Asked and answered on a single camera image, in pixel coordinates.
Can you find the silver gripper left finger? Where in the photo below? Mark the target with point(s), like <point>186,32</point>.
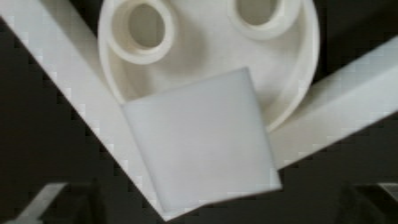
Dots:
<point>35,208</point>

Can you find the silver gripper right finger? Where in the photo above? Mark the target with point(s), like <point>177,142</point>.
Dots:
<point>378,203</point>

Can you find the white stool leg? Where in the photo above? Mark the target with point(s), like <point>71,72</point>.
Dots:
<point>200,139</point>

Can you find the white right fence bar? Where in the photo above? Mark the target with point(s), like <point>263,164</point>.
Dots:
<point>351,99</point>

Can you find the white fence bar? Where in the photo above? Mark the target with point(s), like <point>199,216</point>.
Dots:
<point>351,99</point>
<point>60,43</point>

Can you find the white front fence bar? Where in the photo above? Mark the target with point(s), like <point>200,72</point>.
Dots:
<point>60,43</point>

